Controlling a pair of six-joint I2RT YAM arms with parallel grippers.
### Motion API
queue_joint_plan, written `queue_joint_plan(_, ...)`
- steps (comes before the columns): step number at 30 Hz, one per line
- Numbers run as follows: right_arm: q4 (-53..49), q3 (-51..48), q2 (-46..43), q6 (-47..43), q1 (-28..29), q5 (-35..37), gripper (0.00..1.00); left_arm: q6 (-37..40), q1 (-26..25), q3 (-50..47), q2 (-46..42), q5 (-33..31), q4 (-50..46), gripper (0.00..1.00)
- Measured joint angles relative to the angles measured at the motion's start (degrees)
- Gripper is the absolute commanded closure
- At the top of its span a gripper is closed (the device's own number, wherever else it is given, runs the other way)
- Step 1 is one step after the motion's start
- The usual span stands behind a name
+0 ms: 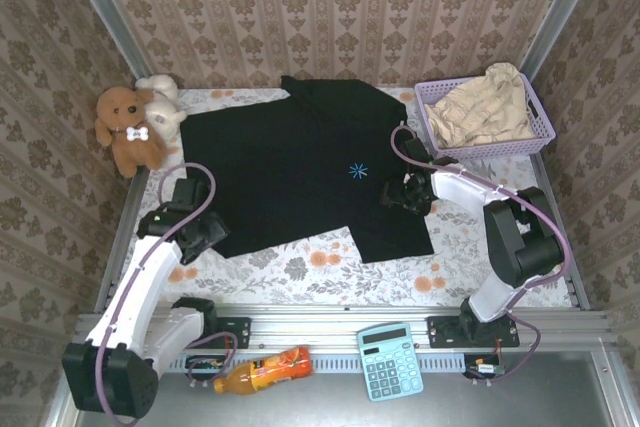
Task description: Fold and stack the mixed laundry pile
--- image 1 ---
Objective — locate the black t-shirt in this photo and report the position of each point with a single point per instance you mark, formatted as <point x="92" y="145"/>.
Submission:
<point x="290" y="172"/>

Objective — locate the purple plastic basket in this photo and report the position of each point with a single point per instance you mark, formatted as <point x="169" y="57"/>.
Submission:
<point x="500" y="149"/>

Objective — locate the beige shorts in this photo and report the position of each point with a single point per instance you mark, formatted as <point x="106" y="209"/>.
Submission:
<point x="480" y="112"/>

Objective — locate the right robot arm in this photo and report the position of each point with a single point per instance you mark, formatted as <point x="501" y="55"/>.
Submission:
<point x="525" y="247"/>

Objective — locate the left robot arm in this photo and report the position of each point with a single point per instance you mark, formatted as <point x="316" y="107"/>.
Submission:
<point x="140" y="277"/>

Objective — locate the floral tablecloth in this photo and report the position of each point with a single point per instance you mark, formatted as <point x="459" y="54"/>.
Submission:
<point x="325" y="277"/>

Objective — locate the white plush toy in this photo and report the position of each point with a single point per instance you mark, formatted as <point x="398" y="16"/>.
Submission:
<point x="162" y="114"/>

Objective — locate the brown plush dog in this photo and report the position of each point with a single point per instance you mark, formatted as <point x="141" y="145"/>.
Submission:
<point x="127" y="127"/>

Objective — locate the orange juice bottle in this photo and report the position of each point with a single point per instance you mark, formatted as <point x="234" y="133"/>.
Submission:
<point x="272" y="369"/>

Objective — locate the teal calculator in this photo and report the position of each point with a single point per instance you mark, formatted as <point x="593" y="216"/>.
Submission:
<point x="390" y="364"/>

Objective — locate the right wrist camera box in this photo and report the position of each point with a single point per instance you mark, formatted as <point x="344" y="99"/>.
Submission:
<point x="416" y="149"/>

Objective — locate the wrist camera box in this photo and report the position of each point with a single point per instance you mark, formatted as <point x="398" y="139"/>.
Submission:
<point x="190" y="194"/>
<point x="416" y="149"/>

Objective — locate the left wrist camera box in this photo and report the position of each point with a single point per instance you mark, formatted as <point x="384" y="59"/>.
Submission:
<point x="190" y="194"/>

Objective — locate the aluminium side rail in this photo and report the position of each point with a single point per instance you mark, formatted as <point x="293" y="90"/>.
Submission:
<point x="555" y="207"/>
<point x="122" y="247"/>

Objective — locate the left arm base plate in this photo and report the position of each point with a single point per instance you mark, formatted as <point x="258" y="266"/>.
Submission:
<point x="237" y="332"/>

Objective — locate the aluminium front frame rail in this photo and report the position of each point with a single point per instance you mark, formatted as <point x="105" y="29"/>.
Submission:
<point x="310" y="322"/>

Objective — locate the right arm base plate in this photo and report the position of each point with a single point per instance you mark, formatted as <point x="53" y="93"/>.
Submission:
<point x="440" y="332"/>

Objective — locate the aluminium frame post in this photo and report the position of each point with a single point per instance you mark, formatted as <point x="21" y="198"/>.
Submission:
<point x="107" y="7"/>
<point x="555" y="22"/>

